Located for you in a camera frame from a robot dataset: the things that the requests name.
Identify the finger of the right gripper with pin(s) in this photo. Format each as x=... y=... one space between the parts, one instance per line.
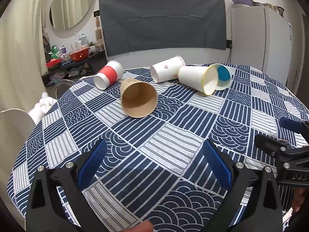
x=271 y=146
x=297 y=127

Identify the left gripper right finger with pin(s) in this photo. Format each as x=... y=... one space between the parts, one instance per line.
x=263 y=211

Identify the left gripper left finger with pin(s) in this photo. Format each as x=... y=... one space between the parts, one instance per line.
x=44 y=210

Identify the red banded white paper cup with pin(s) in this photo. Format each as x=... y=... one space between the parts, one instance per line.
x=108 y=75

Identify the white cup with yellow rim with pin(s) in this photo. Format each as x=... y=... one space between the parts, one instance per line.
x=202 y=79

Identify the white cup with pink hearts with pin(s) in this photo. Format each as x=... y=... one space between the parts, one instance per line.
x=167 y=70

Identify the brown kraft paper cup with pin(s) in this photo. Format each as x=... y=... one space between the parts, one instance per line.
x=138 y=98

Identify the person's right hand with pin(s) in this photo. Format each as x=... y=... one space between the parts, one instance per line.
x=298 y=198

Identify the person's left hand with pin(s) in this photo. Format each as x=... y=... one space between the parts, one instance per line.
x=145 y=226

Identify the white chair back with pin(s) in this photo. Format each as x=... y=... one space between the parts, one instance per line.
x=16 y=126

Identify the white refrigerator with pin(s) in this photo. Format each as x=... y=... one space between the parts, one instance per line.
x=262 y=39

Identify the white fluffy blanket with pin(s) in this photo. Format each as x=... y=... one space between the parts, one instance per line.
x=42 y=107

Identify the blue white patterned tablecloth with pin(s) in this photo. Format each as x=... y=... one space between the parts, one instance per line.
x=154 y=168

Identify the transparent acrylic chair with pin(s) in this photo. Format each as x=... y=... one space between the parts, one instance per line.
x=61 y=87

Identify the brown door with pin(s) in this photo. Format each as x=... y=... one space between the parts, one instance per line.
x=302 y=90

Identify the beige curtain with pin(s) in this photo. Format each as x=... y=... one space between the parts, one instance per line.
x=22 y=55

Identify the purple basin on fridge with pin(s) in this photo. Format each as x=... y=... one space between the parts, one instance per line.
x=243 y=2

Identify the red plate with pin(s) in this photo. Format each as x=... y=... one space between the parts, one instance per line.
x=53 y=62

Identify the red colander bowl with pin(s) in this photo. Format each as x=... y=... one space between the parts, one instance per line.
x=80 y=55

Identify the dark grey covered television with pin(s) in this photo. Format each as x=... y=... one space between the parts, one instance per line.
x=138 y=25

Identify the black wall socket with cable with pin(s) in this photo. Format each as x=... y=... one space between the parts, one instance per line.
x=229 y=46

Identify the black wall shelf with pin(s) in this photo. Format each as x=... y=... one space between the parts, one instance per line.
x=92 y=64

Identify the oval wall mirror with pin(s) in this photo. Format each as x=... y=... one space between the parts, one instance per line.
x=65 y=14

